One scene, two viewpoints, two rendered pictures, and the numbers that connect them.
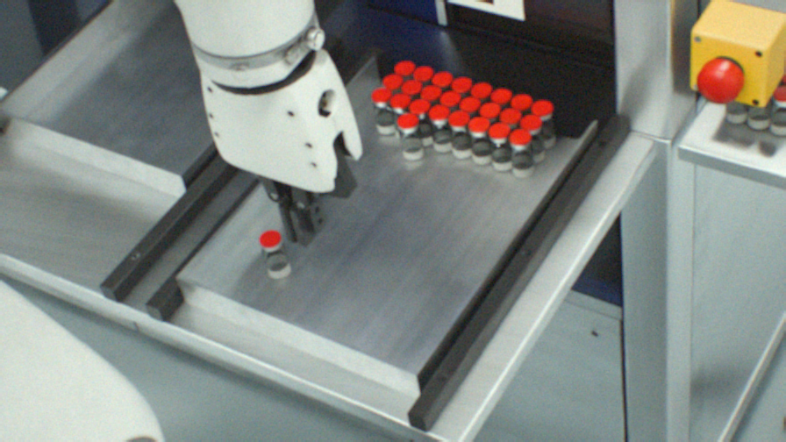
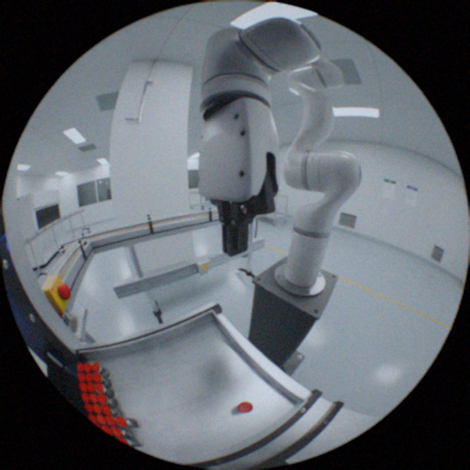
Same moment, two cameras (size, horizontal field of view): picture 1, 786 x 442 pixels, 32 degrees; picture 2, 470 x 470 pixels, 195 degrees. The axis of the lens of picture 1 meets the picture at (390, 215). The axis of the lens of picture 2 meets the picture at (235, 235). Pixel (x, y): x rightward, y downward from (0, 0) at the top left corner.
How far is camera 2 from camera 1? 1.11 m
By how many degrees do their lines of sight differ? 113
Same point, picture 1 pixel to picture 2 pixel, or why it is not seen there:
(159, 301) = (316, 394)
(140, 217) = (315, 450)
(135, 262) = (326, 417)
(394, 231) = (173, 397)
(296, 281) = (237, 397)
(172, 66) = not seen: outside the picture
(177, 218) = (297, 444)
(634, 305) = not seen: hidden behind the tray
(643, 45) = (51, 316)
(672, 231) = not seen: hidden behind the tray
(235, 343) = (278, 372)
